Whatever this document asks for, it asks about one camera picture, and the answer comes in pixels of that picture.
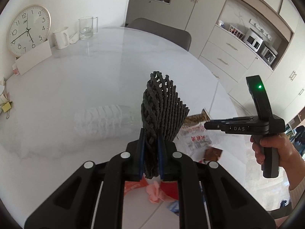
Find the yellow binder clip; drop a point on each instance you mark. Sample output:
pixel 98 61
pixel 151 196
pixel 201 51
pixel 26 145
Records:
pixel 6 106

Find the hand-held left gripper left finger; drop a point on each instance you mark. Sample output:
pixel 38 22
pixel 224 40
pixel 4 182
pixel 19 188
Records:
pixel 142 148

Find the person's right hand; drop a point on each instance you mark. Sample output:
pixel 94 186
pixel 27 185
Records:
pixel 283 148

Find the grey chair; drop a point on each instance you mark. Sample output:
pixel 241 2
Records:
pixel 162 32

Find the tall beige cabinet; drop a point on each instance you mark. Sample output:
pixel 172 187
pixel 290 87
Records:
pixel 185 4

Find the small pink jar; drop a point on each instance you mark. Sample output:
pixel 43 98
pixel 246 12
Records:
pixel 16 69

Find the white crumpled tissue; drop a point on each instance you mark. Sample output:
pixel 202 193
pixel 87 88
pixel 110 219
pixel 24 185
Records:
pixel 73 38

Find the orange plastic bag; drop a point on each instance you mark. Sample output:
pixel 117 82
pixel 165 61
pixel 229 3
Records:
pixel 134 186

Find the red wrapper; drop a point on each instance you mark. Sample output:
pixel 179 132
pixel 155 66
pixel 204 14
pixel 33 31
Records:
pixel 170 189

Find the white paper sheets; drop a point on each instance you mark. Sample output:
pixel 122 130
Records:
pixel 3 95

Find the silver toaster oven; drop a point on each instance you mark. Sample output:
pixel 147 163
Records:
pixel 253 40
pixel 268 55

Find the blue and white wrapper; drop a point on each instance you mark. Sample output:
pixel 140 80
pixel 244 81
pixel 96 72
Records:
pixel 174 207

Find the round wall clock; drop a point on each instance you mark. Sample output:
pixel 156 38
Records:
pixel 28 29

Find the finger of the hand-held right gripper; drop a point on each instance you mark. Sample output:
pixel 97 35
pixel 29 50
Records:
pixel 238 128
pixel 240 118

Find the clear snack bag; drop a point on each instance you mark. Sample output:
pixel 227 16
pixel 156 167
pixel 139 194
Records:
pixel 195 136

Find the white folded card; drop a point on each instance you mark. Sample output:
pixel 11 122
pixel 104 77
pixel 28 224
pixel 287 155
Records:
pixel 33 57

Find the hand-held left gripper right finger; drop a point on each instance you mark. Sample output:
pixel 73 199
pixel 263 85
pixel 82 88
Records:
pixel 160 152

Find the black foam net sleeve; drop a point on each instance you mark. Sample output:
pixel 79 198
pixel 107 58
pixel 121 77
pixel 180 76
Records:
pixel 162 100

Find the small white jar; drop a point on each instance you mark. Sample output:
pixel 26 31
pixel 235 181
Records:
pixel 219 23

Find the white wall rail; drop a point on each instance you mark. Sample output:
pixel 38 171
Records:
pixel 261 29

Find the person's right forearm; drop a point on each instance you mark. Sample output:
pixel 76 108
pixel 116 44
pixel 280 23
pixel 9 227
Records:
pixel 296 186

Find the white ceramic mug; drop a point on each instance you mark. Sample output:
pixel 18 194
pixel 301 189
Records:
pixel 60 38

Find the small brown packet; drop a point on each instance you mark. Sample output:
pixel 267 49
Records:
pixel 213 154

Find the pink crumpled tissue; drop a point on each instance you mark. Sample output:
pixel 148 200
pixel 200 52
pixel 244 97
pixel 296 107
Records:
pixel 156 192

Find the glass mug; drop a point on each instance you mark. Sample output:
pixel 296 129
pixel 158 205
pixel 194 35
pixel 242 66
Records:
pixel 87 27

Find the beige side cabinet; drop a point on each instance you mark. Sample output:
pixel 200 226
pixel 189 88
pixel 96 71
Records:
pixel 281 85

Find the beige drawer unit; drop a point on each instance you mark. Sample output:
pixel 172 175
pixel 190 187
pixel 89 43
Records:
pixel 226 52

